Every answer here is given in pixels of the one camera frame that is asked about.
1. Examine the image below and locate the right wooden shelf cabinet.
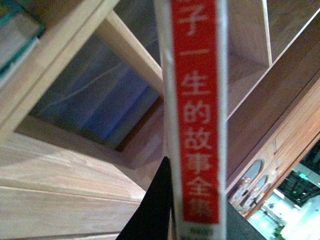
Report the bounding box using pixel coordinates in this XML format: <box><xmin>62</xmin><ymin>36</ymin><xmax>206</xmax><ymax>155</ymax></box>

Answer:
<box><xmin>109</xmin><ymin>0</ymin><xmax>320</xmax><ymax>193</ymax></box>

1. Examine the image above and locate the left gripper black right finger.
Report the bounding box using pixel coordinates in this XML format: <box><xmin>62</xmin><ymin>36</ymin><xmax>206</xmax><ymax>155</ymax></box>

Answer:
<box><xmin>226</xmin><ymin>200</ymin><xmax>266</xmax><ymax>240</ymax></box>

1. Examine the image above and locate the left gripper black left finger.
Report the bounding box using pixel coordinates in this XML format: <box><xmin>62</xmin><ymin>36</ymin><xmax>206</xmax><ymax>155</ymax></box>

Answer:
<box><xmin>117</xmin><ymin>156</ymin><xmax>174</xmax><ymax>240</ymax></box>

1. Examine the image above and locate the dark grey curtain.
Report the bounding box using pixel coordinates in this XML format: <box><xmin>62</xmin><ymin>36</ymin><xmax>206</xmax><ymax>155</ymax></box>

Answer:
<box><xmin>30</xmin><ymin>35</ymin><xmax>159</xmax><ymax>149</ymax></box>

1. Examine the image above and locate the white red spine book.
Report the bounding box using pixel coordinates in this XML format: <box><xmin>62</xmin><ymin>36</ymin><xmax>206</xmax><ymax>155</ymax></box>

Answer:
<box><xmin>154</xmin><ymin>0</ymin><xmax>228</xmax><ymax>240</ymax></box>

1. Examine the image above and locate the thin white cable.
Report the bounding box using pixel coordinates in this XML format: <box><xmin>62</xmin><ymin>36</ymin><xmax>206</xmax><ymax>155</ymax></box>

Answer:
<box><xmin>47</xmin><ymin>63</ymin><xmax>131</xmax><ymax>106</ymax></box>

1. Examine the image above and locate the wooden shelf cabinet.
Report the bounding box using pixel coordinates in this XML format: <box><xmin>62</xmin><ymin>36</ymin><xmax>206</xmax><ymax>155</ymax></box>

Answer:
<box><xmin>0</xmin><ymin>0</ymin><xmax>163</xmax><ymax>240</ymax></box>
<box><xmin>109</xmin><ymin>0</ymin><xmax>320</xmax><ymax>193</ymax></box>

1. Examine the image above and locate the left wooden shelf cabinet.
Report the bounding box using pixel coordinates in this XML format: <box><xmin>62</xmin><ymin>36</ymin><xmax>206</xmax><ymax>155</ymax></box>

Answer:
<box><xmin>0</xmin><ymin>0</ymin><xmax>163</xmax><ymax>240</ymax></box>

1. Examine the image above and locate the brown arched door cabinet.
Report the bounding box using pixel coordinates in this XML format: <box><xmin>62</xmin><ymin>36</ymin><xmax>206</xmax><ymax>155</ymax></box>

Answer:
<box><xmin>227</xmin><ymin>77</ymin><xmax>320</xmax><ymax>219</ymax></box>

